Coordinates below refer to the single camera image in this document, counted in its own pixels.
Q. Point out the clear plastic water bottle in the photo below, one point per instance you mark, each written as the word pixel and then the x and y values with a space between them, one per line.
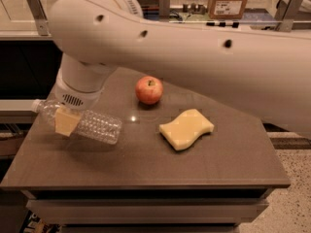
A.
pixel 98 127

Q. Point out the metal rail bracket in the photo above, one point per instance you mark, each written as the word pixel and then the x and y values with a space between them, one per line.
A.
pixel 292 15
pixel 40 18
pixel 164 9

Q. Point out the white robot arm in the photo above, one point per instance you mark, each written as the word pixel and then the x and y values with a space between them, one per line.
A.
pixel 263 73

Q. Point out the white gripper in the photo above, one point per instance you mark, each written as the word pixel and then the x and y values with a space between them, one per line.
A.
pixel 75 98

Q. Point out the middle metal rail bracket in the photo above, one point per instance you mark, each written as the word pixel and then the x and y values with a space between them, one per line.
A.
pixel 164 9

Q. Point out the brown table with drawers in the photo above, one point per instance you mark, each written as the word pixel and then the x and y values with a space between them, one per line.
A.
pixel 223 177

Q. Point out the red apple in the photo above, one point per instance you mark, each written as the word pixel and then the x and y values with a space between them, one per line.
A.
pixel 149 90

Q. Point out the yellow wavy sponge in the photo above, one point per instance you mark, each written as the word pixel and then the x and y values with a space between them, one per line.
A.
pixel 186 128

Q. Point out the left metal rail bracket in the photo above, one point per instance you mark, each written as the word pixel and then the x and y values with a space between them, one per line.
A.
pixel 40 18

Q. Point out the right metal rail bracket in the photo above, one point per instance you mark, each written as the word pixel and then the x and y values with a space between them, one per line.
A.
pixel 292 15

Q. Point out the brown cardboard box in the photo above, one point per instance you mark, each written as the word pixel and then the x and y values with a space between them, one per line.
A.
pixel 226 9

